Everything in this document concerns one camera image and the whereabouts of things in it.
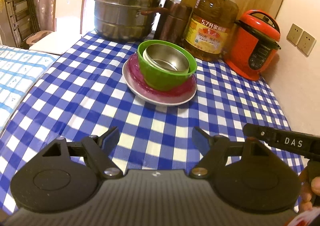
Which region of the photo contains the dark slatted shelf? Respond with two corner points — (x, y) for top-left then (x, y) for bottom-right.
(1, 0), (40, 49)

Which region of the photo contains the blue white checkered tablecloth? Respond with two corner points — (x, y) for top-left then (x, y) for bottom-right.
(1, 32), (290, 214)

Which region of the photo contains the cooking oil bottle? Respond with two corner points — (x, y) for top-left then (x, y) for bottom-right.
(183, 0), (239, 62)

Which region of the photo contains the wall socket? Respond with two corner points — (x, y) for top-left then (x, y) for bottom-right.
(286, 23), (303, 46)
(297, 31), (316, 56)

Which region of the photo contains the white ceramic plate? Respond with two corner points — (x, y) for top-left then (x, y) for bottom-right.
(122, 61), (197, 106)

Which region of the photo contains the right wall socket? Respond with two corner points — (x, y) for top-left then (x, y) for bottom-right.
(297, 31), (316, 56)

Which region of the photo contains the stainless steel steamer pot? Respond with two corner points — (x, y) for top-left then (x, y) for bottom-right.
(94, 0), (169, 42)

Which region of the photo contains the left wall socket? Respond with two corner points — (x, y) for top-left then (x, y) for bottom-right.
(286, 23), (303, 46)

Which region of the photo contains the wooden chair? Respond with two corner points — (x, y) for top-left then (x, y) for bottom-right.
(27, 0), (86, 55)

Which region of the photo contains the light blue checkered cloth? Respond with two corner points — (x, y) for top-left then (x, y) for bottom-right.
(0, 45), (59, 130)

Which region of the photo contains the stainless steel bowl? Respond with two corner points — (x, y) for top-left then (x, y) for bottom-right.
(143, 43), (190, 74)

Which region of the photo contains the green plastic bowl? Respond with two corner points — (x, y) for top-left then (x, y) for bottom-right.
(136, 40), (197, 91)

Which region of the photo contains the dark brown canister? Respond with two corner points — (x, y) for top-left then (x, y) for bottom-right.
(153, 0), (193, 46)

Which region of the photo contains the right hand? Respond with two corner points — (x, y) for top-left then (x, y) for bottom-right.
(286, 167), (319, 226)

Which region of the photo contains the red electric pressure cooker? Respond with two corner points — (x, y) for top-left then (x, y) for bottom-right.
(223, 9), (281, 81)

